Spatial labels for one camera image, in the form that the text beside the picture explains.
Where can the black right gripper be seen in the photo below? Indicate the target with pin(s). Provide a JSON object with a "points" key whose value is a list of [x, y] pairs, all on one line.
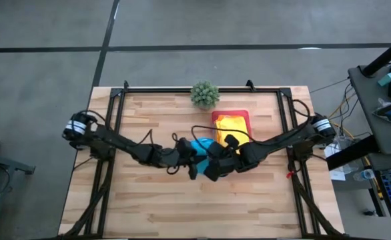
{"points": [[232, 161]]}

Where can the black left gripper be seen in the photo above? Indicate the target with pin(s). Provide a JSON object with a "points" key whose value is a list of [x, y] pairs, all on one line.
{"points": [[172, 157]]}

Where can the blue microfiber towel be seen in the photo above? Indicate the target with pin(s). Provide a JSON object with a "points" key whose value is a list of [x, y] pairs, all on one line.
{"points": [[202, 146]]}

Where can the yellow microfiber towel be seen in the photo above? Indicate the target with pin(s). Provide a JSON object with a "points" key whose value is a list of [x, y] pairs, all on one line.
{"points": [[232, 126]]}

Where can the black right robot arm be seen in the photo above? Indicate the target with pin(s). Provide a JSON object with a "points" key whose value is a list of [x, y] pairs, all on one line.
{"points": [[282, 140]]}

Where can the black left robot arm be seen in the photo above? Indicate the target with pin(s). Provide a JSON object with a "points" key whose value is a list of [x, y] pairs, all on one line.
{"points": [[115, 141]]}

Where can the pink plastic bin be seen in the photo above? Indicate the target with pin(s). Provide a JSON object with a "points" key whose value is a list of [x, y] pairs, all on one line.
{"points": [[232, 112]]}

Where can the potted succulent plant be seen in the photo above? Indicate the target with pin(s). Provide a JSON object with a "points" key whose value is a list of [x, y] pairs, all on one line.
{"points": [[205, 95]]}

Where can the white paper sheet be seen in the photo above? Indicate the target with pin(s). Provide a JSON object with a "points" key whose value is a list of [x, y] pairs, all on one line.
{"points": [[335, 160]]}

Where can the black support beam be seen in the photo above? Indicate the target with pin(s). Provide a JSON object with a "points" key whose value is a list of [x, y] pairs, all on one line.
{"points": [[352, 153]]}

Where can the clear plastic bottle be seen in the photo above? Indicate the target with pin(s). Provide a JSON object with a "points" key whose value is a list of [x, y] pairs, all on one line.
{"points": [[365, 174]]}

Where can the dark grey desk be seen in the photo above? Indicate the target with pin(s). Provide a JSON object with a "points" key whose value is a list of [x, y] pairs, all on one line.
{"points": [[375, 110], [390, 220]]}

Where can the workbench with grey legs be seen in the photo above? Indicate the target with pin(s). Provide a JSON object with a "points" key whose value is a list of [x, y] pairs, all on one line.
{"points": [[5, 163]]}

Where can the teal box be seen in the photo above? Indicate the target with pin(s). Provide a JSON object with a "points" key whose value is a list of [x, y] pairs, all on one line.
{"points": [[387, 79]]}

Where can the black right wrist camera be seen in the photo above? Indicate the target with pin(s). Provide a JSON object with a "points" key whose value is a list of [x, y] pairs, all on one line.
{"points": [[231, 141]]}

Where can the black aluminium table frame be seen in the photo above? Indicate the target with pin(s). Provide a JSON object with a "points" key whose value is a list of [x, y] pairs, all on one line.
{"points": [[199, 90]]}

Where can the black diagonal post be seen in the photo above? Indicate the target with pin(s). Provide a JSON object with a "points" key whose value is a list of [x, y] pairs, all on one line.
{"points": [[385, 55]]}

